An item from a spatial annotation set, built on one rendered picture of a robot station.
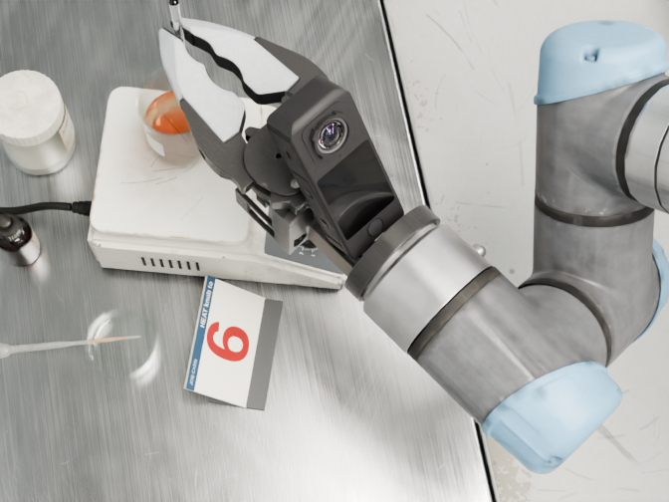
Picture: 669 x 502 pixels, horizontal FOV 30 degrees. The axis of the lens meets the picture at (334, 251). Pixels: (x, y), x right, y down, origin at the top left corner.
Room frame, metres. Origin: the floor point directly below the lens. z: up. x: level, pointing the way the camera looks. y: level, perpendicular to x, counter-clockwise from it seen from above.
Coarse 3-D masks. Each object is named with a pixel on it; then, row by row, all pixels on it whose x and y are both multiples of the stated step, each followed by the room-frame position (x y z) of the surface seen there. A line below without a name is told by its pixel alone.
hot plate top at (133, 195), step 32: (128, 96) 0.40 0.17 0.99; (128, 128) 0.37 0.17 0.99; (128, 160) 0.35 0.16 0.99; (96, 192) 0.32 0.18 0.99; (128, 192) 0.32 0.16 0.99; (160, 192) 0.32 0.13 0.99; (192, 192) 0.33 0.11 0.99; (224, 192) 0.33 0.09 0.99; (96, 224) 0.29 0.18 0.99; (128, 224) 0.30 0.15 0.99; (160, 224) 0.30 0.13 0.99; (192, 224) 0.30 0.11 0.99; (224, 224) 0.31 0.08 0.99
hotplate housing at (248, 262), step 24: (264, 120) 0.40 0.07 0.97; (96, 240) 0.29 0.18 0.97; (120, 240) 0.29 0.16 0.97; (144, 240) 0.29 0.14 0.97; (264, 240) 0.30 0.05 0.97; (120, 264) 0.28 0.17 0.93; (144, 264) 0.28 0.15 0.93; (168, 264) 0.29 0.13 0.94; (192, 264) 0.29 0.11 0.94; (216, 264) 0.29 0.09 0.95; (240, 264) 0.29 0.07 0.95; (264, 264) 0.29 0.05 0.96; (288, 264) 0.29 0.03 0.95; (336, 288) 0.29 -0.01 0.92
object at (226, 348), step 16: (224, 288) 0.27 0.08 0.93; (224, 304) 0.26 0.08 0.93; (240, 304) 0.27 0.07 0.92; (256, 304) 0.27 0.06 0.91; (208, 320) 0.25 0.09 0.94; (224, 320) 0.25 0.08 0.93; (240, 320) 0.25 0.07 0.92; (208, 336) 0.23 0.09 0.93; (224, 336) 0.24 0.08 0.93; (240, 336) 0.24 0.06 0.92; (208, 352) 0.22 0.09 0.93; (224, 352) 0.22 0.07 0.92; (240, 352) 0.23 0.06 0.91; (208, 368) 0.21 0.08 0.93; (224, 368) 0.21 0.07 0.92; (240, 368) 0.22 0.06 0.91; (208, 384) 0.20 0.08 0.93; (224, 384) 0.20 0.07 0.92; (240, 384) 0.20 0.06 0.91; (240, 400) 0.19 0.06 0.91
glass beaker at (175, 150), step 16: (144, 80) 0.38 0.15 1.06; (160, 80) 0.39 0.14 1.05; (144, 96) 0.38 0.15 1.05; (144, 112) 0.37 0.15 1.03; (144, 128) 0.35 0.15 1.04; (160, 144) 0.35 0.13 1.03; (176, 144) 0.34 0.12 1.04; (192, 144) 0.35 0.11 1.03; (160, 160) 0.35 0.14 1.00; (176, 160) 0.34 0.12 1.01; (192, 160) 0.35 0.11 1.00
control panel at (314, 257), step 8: (272, 240) 0.31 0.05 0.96; (264, 248) 0.30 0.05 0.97; (272, 248) 0.30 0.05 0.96; (280, 248) 0.30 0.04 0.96; (304, 248) 0.31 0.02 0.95; (312, 248) 0.31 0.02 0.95; (280, 256) 0.30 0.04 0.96; (288, 256) 0.30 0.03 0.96; (296, 256) 0.30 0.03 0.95; (304, 256) 0.30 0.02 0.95; (312, 256) 0.30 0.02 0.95; (320, 256) 0.31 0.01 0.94; (304, 264) 0.30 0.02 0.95; (312, 264) 0.30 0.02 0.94; (320, 264) 0.30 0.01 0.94; (328, 264) 0.30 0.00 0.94; (336, 272) 0.30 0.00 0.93
